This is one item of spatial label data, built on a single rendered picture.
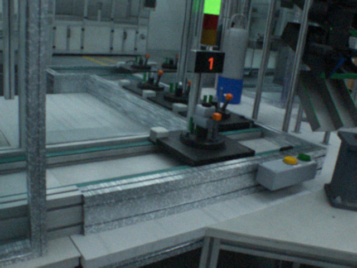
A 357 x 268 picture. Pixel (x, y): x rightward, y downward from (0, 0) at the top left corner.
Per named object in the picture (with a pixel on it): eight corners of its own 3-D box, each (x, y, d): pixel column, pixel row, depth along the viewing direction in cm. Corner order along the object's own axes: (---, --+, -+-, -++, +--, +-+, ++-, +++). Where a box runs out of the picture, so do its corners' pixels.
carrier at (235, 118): (254, 125, 152) (259, 95, 148) (208, 130, 138) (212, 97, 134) (215, 109, 170) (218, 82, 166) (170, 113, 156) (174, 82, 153)
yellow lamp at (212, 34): (218, 46, 123) (220, 30, 121) (206, 44, 120) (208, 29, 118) (208, 43, 127) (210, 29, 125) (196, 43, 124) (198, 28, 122)
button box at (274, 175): (314, 178, 118) (319, 161, 116) (271, 191, 106) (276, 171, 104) (298, 170, 124) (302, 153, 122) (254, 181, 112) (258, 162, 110)
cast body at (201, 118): (216, 127, 116) (219, 105, 114) (204, 129, 114) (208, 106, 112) (198, 119, 123) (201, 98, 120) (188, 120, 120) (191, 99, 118)
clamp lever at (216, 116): (218, 138, 114) (222, 114, 112) (213, 139, 113) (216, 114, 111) (211, 135, 117) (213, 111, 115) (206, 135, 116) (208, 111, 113)
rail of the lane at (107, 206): (321, 174, 133) (327, 146, 130) (84, 236, 83) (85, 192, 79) (308, 168, 137) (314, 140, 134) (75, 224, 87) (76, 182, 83)
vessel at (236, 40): (247, 79, 227) (257, 15, 215) (230, 80, 219) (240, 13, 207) (231, 75, 237) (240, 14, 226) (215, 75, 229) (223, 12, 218)
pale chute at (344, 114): (355, 128, 153) (363, 123, 149) (334, 129, 147) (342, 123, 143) (331, 71, 163) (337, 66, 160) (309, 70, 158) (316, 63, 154)
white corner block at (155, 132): (168, 142, 121) (169, 130, 120) (156, 144, 119) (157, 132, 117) (160, 138, 125) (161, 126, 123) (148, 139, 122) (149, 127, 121)
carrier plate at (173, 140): (254, 156, 117) (255, 150, 117) (193, 167, 104) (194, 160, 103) (206, 132, 136) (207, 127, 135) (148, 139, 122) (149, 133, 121)
